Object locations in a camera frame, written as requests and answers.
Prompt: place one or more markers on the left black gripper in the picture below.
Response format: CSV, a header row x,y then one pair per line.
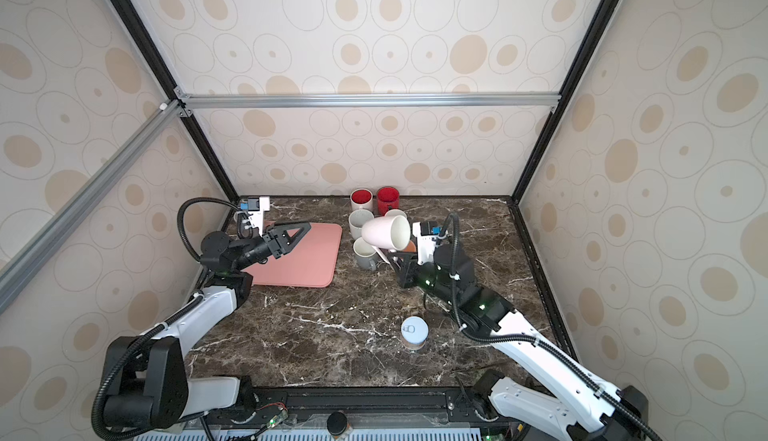
x,y
276,242

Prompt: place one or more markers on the white lidded small can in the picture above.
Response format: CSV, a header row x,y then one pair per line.
x,y
414,332

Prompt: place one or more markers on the white ribbed mug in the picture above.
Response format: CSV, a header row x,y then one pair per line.
x,y
395,213

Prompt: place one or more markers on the pink plastic tray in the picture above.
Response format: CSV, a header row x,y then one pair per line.
x,y
311,264

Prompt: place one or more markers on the horizontal aluminium rail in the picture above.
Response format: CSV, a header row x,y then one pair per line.
x,y
372,100

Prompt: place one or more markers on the small grey mug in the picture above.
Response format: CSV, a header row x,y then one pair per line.
x,y
365,255

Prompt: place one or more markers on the white mug red inside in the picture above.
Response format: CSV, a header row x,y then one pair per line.
x,y
362,199

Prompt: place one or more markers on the cream speckled mug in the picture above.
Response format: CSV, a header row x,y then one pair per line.
x,y
357,219

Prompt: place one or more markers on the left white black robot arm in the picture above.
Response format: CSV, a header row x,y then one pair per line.
x,y
144,385

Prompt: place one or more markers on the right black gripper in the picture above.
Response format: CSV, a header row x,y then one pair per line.
x,y
408,269

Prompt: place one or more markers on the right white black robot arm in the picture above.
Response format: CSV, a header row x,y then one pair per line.
x,y
577,403

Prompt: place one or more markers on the black round knob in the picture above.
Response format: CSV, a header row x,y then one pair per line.
x,y
337,424

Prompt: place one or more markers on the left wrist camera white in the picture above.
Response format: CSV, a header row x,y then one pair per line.
x,y
249,216

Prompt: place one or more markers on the pale pink mug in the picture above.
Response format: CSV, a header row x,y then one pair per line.
x,y
387,232

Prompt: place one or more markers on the diagonal aluminium rail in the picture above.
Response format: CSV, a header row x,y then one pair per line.
x,y
22,269

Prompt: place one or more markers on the beige mug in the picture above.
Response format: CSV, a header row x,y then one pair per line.
x,y
410,249

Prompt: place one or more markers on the black base frame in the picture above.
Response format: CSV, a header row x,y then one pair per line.
x,y
360,405

